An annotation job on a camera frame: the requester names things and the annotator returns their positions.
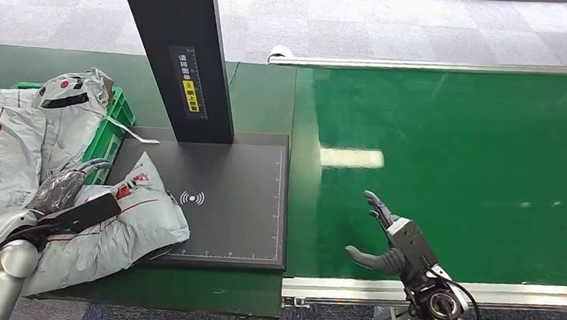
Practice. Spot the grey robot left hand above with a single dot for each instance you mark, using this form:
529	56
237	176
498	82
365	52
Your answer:
57	190

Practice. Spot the yellow warning sticker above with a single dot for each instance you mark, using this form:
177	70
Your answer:
191	96

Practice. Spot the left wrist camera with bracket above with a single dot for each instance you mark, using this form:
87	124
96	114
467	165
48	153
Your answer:
84	213

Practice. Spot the grey mailer bag red print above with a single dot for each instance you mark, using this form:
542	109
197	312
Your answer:
134	228

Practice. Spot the black printed label panel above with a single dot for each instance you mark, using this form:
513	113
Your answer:
185	63

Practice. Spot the black scanner column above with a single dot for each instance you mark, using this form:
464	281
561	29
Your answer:
173	11

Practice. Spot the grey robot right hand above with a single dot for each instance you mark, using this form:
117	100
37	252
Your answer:
412	247

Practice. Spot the white conveyor roller end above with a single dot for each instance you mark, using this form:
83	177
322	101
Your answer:
280	53

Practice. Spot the crumpled grey mailer black print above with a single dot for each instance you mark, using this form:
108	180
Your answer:
70	130

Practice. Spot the black scanner base plate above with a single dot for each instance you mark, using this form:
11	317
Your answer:
237	216

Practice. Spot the aluminium conveyor side rail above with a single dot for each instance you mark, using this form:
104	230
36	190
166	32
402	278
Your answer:
425	66
533	296

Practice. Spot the green conveyor belt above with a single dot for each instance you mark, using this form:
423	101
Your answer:
490	197

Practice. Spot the green plastic crate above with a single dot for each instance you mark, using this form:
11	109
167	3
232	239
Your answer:
108	141

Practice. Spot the white mailer seal strip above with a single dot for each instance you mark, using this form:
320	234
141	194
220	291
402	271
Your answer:
134	134

